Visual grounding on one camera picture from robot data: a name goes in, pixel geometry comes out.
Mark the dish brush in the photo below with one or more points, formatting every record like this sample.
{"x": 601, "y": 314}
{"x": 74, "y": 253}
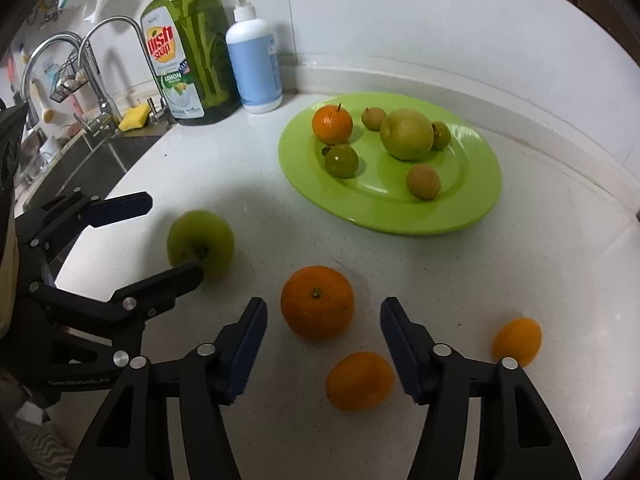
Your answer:
{"x": 47, "y": 112}

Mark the brown longan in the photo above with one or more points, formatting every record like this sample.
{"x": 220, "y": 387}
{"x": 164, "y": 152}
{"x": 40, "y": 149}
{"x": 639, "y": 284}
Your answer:
{"x": 423, "y": 182}
{"x": 372, "y": 118}

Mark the yellow-green apple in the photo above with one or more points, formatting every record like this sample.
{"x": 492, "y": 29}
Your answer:
{"x": 406, "y": 135}

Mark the tall steel faucet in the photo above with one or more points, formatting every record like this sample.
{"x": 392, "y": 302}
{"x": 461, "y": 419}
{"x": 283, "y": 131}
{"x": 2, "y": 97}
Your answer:
{"x": 95, "y": 87}

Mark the steel sink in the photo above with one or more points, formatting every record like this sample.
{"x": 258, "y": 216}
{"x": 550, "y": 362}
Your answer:
{"x": 90, "y": 160}

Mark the patterned floor mat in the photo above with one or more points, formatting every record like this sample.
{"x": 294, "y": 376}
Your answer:
{"x": 40, "y": 452}

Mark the white pump bottle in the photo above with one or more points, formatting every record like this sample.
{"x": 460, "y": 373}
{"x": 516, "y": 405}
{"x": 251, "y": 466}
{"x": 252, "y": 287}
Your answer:
{"x": 252, "y": 60}

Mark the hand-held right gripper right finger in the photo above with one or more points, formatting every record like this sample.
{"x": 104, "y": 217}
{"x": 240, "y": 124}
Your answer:
{"x": 400, "y": 350}

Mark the white cup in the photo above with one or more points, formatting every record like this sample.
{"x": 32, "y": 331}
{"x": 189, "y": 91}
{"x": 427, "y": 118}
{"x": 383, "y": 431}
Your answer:
{"x": 50, "y": 147}

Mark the green plate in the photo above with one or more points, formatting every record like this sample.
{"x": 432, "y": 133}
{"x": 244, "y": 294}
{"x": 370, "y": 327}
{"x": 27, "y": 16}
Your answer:
{"x": 375, "y": 210}

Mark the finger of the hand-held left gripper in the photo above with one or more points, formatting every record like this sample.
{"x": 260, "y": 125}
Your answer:
{"x": 125, "y": 206}
{"x": 165, "y": 280}

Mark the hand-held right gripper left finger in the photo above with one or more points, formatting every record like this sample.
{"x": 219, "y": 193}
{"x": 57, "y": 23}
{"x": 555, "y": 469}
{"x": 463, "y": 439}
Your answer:
{"x": 247, "y": 350}

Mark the round orange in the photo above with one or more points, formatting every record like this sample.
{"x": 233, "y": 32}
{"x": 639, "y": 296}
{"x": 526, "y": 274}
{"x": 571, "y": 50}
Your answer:
{"x": 317, "y": 305}

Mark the green dish soap bottle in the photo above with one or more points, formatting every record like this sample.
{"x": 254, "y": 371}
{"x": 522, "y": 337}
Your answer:
{"x": 200, "y": 60}

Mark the green apple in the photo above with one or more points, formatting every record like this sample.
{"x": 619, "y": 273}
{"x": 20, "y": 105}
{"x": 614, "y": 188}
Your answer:
{"x": 200, "y": 235}

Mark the small orange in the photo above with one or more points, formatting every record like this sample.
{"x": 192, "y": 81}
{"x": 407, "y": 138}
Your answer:
{"x": 517, "y": 341}
{"x": 359, "y": 381}

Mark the thin steel faucet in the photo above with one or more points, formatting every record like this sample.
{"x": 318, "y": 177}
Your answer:
{"x": 120, "y": 19}

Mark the yellow sponge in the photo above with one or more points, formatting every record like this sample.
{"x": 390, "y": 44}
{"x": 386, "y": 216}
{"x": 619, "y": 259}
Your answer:
{"x": 134, "y": 117}

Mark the orange with stem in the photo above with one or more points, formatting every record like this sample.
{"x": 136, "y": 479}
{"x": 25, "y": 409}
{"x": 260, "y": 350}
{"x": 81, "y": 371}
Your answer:
{"x": 332, "y": 124}

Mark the green tomato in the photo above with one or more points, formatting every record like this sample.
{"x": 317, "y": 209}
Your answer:
{"x": 442, "y": 135}
{"x": 341, "y": 161}

